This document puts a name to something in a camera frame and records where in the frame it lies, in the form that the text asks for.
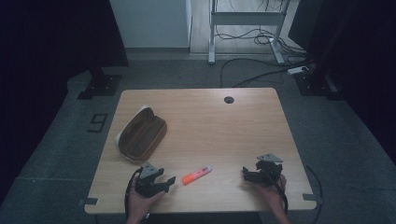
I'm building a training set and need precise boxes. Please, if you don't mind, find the black stand base plate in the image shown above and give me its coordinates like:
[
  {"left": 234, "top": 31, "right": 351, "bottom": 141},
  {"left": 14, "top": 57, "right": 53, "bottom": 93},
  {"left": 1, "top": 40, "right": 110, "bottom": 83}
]
[
  {"left": 77, "top": 74, "right": 123, "bottom": 101},
  {"left": 292, "top": 70, "right": 344, "bottom": 101}
]

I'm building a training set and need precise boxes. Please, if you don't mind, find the black curtain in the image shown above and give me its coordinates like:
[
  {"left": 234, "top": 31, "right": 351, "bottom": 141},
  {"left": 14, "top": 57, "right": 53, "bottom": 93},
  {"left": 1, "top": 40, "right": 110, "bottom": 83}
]
[
  {"left": 288, "top": 0, "right": 396, "bottom": 169},
  {"left": 0, "top": 0, "right": 130, "bottom": 200}
]

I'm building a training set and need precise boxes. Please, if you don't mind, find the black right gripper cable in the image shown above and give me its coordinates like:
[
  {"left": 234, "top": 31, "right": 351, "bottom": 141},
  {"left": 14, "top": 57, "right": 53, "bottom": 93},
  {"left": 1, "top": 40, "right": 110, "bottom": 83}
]
[{"left": 271, "top": 174, "right": 290, "bottom": 216}]

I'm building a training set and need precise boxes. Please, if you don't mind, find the brown pencil case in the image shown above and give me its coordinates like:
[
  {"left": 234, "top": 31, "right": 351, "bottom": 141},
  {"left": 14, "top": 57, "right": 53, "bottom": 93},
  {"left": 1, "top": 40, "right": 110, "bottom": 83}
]
[{"left": 114, "top": 105, "right": 168, "bottom": 162}]

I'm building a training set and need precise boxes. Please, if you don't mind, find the white cabinet panel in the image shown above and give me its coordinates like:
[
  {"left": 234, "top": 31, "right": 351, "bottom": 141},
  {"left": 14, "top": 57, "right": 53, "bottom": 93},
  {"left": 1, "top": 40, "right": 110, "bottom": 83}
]
[{"left": 109, "top": 0, "right": 192, "bottom": 49}]

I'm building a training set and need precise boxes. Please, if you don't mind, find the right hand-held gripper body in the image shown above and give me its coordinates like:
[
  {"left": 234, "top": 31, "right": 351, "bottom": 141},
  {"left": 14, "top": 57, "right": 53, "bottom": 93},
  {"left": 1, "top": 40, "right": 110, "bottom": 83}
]
[{"left": 254, "top": 153, "right": 284, "bottom": 188}]

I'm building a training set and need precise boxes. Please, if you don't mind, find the white power strip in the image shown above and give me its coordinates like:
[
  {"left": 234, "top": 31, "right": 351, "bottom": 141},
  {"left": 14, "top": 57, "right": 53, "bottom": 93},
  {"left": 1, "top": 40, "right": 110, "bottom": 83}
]
[{"left": 287, "top": 65, "right": 310, "bottom": 76}]

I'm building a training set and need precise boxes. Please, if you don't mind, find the person's left hand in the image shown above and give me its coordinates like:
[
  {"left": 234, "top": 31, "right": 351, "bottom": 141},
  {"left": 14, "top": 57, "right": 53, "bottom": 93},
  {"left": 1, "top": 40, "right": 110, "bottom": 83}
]
[{"left": 127, "top": 185, "right": 166, "bottom": 220}]

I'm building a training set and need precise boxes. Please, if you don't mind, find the orange highlighter pen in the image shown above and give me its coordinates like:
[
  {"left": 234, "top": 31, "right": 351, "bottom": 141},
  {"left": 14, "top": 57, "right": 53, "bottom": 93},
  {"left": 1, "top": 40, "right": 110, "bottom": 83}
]
[{"left": 181, "top": 164, "right": 214, "bottom": 187}]

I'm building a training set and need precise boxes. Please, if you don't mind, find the black floor cable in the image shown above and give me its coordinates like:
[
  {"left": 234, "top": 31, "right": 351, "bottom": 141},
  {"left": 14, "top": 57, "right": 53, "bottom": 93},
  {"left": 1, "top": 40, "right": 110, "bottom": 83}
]
[{"left": 304, "top": 163, "right": 325, "bottom": 224}]

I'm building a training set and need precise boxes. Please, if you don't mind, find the person's right hand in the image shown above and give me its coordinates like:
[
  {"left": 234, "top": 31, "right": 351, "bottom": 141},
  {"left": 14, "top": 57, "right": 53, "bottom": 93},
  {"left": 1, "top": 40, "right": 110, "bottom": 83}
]
[{"left": 254, "top": 174, "right": 288, "bottom": 213}]

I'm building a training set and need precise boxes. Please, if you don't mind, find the grey tape strip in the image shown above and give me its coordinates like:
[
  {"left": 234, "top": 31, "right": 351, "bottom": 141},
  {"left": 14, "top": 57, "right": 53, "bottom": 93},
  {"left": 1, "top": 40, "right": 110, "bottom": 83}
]
[
  {"left": 78, "top": 197, "right": 99, "bottom": 206},
  {"left": 302, "top": 192, "right": 324, "bottom": 203}
]

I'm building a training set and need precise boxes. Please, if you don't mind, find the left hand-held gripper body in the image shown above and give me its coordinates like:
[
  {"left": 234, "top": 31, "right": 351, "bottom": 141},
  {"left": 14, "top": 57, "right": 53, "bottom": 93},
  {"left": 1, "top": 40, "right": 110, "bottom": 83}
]
[{"left": 134, "top": 161, "right": 163, "bottom": 199}]

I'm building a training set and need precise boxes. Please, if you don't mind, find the tangle of black floor cables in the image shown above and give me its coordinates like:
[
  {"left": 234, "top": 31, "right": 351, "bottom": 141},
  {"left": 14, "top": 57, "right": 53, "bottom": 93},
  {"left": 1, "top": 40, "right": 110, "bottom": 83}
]
[{"left": 214, "top": 26, "right": 316, "bottom": 89}]

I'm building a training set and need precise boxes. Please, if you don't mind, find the white metal desk frame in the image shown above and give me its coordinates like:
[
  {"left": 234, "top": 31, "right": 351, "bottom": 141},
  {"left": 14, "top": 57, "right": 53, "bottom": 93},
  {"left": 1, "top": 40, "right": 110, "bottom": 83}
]
[{"left": 207, "top": 0, "right": 291, "bottom": 65}]

